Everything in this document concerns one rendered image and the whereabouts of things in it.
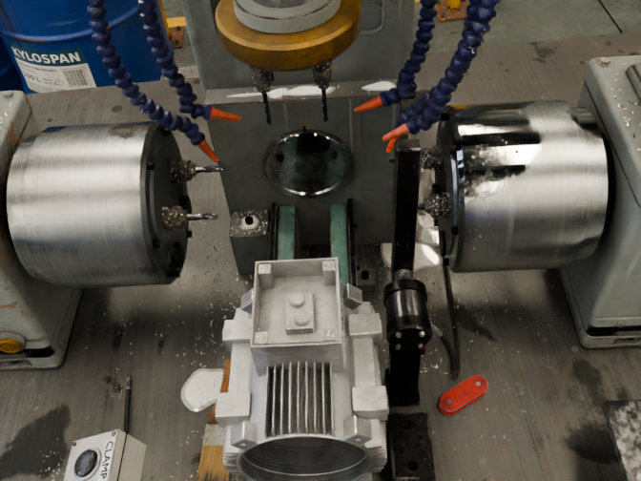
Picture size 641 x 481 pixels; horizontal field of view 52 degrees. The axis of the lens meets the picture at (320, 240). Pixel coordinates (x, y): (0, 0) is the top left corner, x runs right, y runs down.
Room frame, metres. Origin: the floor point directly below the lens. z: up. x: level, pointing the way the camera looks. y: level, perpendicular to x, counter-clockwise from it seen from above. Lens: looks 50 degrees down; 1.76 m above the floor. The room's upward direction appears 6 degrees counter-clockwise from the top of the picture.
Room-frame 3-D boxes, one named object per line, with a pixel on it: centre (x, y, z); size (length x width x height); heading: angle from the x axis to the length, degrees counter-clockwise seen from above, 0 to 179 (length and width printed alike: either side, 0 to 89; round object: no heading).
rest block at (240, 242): (0.78, 0.12, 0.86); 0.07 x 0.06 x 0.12; 86
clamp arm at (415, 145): (0.57, -0.11, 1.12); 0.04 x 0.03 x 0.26; 176
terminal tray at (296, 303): (0.44, 0.03, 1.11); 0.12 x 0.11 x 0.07; 177
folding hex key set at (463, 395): (0.47, -0.20, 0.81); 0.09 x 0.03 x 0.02; 117
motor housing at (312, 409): (0.40, 0.04, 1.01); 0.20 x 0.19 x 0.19; 177
